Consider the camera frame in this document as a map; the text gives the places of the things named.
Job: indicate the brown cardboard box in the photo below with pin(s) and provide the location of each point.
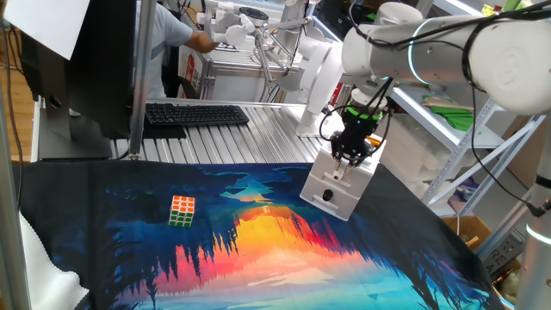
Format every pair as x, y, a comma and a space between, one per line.
467, 228

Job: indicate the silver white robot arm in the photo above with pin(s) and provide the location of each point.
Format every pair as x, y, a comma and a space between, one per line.
430, 51

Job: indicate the green cloth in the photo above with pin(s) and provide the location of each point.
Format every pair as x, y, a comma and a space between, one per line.
458, 118

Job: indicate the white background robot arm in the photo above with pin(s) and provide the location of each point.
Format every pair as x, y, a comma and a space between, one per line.
318, 73

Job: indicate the white plastic drawer cabinet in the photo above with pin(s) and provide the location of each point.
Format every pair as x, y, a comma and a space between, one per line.
340, 202

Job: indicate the beige wooden piece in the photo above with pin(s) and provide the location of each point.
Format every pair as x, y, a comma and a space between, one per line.
447, 104

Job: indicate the orange green Rubik's cube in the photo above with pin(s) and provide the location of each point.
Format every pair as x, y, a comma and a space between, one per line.
181, 211

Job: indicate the colourful forest sunset cloth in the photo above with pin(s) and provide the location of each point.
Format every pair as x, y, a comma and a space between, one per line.
258, 258

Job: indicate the red white carton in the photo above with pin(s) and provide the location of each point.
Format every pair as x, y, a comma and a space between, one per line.
189, 75

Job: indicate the white underlay cloth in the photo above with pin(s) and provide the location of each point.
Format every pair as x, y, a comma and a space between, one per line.
47, 275

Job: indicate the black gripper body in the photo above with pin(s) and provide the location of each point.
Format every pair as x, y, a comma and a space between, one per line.
359, 129

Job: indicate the round grey speaker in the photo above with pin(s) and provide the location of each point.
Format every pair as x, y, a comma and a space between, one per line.
259, 14

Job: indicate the person's bare forearm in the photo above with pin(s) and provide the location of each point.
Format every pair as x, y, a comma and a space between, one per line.
202, 42

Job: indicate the black keyboard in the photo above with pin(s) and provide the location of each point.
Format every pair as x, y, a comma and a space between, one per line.
196, 114

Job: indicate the black computer monitor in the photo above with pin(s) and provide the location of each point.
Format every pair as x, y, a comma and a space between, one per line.
103, 64

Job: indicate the white drawer with black knob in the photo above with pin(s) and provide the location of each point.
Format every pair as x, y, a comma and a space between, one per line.
340, 206

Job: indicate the green translucent bottle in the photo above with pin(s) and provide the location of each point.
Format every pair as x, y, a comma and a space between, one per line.
514, 4

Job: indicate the small yellow box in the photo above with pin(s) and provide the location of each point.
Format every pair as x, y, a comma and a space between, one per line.
488, 10

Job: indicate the white jointed teleoperation device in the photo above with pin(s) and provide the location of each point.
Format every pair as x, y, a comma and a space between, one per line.
234, 34

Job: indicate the aluminium frame stand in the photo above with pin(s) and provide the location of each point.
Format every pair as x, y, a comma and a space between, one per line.
241, 88

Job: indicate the person in light blue shirt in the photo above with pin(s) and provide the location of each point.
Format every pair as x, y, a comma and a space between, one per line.
165, 43

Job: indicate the white paper sheet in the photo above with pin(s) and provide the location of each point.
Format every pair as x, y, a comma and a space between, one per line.
47, 23

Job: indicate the aluminium frame post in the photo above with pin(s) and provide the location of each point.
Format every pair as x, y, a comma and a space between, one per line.
10, 237
142, 64

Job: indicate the beige crumpled bag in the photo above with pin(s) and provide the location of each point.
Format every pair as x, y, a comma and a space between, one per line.
510, 288

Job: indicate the black mouse pad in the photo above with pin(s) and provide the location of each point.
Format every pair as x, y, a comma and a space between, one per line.
163, 131

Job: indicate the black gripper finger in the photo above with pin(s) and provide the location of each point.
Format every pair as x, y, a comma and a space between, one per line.
355, 157
336, 157

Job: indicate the grey lettered plate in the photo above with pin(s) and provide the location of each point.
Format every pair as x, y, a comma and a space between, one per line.
503, 254

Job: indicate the white metal shelf rack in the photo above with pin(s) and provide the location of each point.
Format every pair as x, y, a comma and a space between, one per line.
430, 125

